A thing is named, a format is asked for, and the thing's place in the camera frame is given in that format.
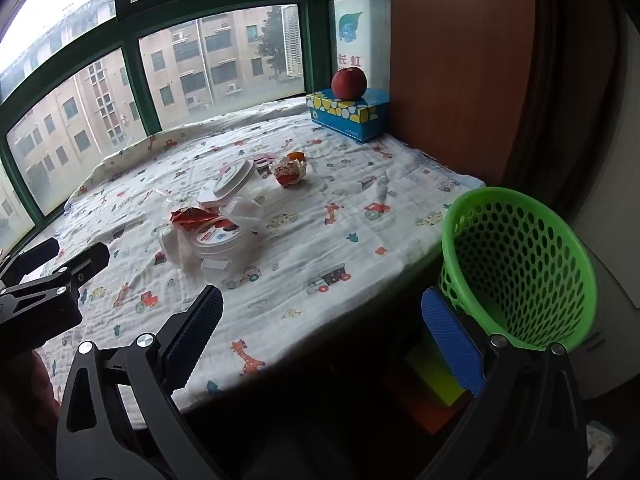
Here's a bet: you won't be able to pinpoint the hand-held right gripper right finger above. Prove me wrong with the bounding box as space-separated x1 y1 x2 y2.
415 286 588 480

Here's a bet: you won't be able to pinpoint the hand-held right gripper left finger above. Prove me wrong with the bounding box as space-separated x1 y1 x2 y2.
56 285 224 480

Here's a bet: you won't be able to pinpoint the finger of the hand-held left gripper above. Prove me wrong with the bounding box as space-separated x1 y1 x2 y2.
0 237 61 283
42 242 111 293

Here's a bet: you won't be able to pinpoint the green perforated plastic basket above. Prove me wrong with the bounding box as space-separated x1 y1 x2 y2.
440 186 598 352

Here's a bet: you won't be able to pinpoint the white paper wrapper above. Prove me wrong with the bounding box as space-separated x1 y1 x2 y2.
269 154 308 188

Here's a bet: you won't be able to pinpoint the yellow and red box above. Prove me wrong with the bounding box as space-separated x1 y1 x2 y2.
380 335 473 436

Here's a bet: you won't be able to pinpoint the clear plastic jar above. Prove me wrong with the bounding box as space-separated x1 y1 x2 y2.
159 225 201 271

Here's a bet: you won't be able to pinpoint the round tub with red label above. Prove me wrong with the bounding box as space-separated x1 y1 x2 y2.
192 222 256 267

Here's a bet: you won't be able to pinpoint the red snack wrapper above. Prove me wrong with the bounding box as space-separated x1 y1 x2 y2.
170 207 221 228

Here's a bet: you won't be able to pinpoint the clear square plastic container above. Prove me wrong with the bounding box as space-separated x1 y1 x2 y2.
220 195 271 236

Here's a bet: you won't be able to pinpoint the printed cartoon blanket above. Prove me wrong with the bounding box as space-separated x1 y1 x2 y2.
37 97 486 413

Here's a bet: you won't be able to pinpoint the clear jar with white lid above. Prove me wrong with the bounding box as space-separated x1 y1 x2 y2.
212 158 258 201

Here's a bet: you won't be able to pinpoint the apartment building outside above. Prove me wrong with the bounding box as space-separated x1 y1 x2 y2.
0 0 306 241

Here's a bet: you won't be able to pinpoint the blue spotted tissue box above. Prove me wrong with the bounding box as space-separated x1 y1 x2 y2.
306 87 390 143

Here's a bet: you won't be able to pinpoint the red apple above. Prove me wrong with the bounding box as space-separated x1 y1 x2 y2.
331 66 368 101

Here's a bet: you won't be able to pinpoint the brown wooden cabinet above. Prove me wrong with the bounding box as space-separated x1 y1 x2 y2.
389 0 536 188

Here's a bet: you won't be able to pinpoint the green window frame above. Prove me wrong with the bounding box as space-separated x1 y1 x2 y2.
0 0 391 261

